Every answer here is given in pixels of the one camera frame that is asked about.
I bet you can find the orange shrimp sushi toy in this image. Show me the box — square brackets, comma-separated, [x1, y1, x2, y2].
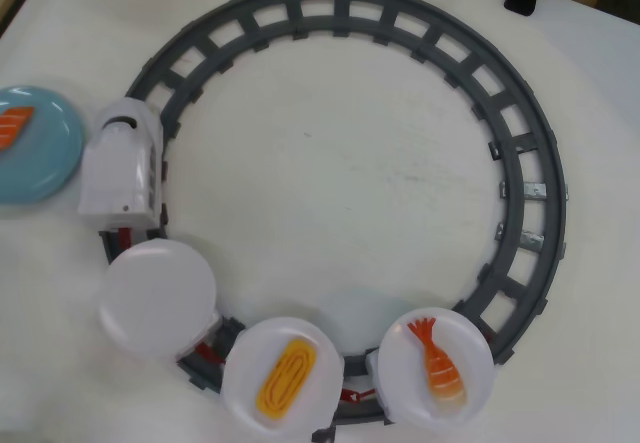
[406, 315, 470, 409]

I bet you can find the blue round dish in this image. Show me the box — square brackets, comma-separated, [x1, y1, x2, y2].
[0, 84, 86, 208]

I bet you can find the white round plate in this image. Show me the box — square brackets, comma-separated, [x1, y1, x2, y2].
[220, 315, 345, 433]
[376, 306, 497, 433]
[97, 237, 220, 360]

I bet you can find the yellow egg sushi toy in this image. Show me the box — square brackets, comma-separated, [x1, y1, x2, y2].
[255, 338, 320, 421]

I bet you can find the orange salmon sushi toy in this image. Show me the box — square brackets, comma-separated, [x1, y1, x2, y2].
[0, 105, 38, 151]

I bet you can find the white toy Shinkansen locomotive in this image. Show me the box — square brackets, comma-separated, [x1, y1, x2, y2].
[78, 97, 167, 230]

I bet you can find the silver tape strip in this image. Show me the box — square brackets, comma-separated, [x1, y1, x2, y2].
[493, 221, 567, 255]
[497, 179, 572, 205]

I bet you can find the dark grey toy rail track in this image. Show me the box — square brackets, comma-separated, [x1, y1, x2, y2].
[99, 0, 570, 443]

